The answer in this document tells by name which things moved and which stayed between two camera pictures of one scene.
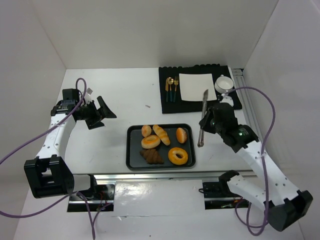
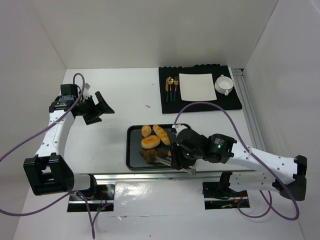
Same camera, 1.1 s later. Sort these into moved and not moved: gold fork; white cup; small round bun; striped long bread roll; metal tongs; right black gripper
Moved: metal tongs; right black gripper
Not moved: gold fork; striped long bread roll; white cup; small round bun
